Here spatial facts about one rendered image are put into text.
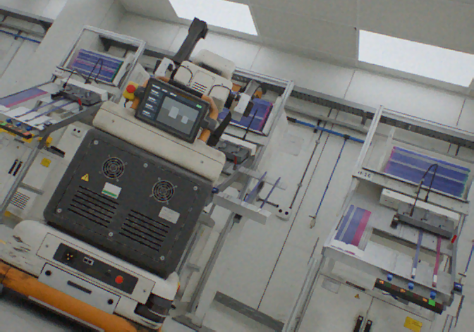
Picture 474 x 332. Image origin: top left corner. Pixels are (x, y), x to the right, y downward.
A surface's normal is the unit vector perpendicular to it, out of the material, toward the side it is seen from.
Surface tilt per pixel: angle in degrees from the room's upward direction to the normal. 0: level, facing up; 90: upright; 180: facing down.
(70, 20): 90
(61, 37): 90
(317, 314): 90
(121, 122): 90
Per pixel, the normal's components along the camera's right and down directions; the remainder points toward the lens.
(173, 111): -0.08, 0.19
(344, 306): -0.23, -0.34
